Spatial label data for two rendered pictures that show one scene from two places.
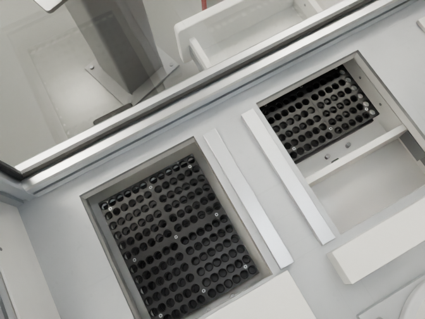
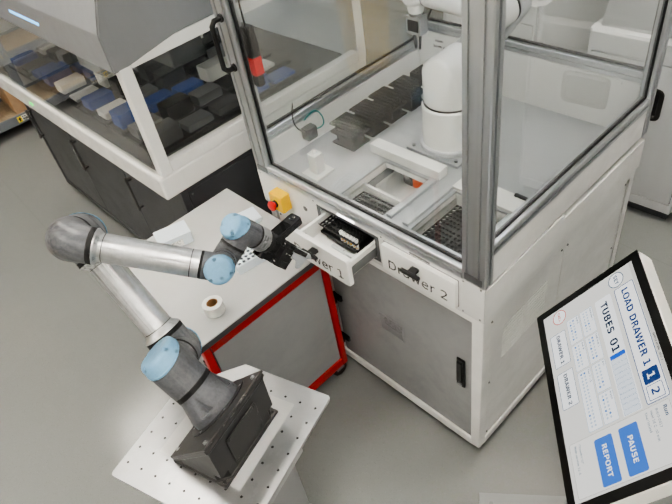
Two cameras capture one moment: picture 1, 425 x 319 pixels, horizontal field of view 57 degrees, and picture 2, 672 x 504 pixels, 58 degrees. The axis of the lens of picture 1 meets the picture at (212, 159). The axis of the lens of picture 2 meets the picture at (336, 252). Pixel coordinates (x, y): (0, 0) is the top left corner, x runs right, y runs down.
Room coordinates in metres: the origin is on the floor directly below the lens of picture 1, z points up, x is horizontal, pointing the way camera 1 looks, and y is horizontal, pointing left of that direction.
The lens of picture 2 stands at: (0.83, 1.34, 2.22)
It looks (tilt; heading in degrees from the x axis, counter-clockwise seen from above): 42 degrees down; 255
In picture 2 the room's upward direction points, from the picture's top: 11 degrees counter-clockwise
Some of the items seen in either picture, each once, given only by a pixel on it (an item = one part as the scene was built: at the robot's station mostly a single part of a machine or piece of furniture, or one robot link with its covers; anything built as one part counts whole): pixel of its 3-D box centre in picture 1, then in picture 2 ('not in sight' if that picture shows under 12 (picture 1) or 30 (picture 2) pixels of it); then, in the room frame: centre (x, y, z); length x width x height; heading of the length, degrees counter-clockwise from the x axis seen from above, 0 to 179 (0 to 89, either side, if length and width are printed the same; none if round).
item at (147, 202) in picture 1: (178, 238); not in sight; (0.08, 0.07, 0.87); 0.22 x 0.18 x 0.06; 22
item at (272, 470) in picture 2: not in sight; (228, 445); (0.97, 0.32, 0.70); 0.45 x 0.44 x 0.12; 40
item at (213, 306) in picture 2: not in sight; (213, 306); (0.88, -0.15, 0.78); 0.07 x 0.07 x 0.04
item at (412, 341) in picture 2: not in sight; (448, 260); (-0.08, -0.28, 0.40); 1.03 x 0.95 x 0.80; 112
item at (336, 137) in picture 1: (298, 94); (361, 223); (0.31, -0.17, 0.87); 0.22 x 0.18 x 0.06; 22
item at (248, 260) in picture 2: not in sight; (248, 257); (0.71, -0.32, 0.78); 0.12 x 0.08 x 0.04; 13
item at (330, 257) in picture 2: not in sight; (319, 254); (0.50, -0.10, 0.87); 0.29 x 0.02 x 0.11; 112
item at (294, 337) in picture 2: not in sight; (240, 323); (0.82, -0.41, 0.38); 0.62 x 0.58 x 0.76; 112
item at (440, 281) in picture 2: not in sight; (418, 274); (0.26, 0.15, 0.87); 0.29 x 0.02 x 0.11; 112
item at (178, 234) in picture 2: not in sight; (173, 237); (0.93, -0.58, 0.79); 0.13 x 0.09 x 0.05; 6
